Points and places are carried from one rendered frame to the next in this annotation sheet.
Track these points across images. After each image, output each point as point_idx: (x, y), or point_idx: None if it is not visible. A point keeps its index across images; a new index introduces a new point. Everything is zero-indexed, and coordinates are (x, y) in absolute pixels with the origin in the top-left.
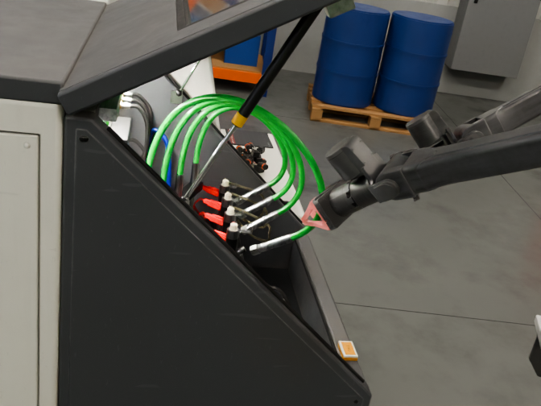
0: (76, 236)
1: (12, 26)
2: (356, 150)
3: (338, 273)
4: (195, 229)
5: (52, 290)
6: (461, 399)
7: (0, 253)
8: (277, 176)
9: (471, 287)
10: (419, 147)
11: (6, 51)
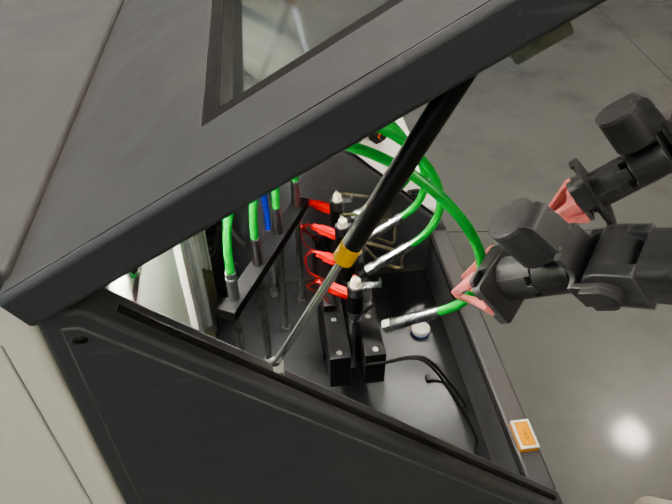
0: (119, 446)
1: None
2: (544, 230)
3: (468, 195)
4: (299, 410)
5: (110, 498)
6: (615, 331)
7: (16, 478)
8: None
9: None
10: (618, 153)
11: None
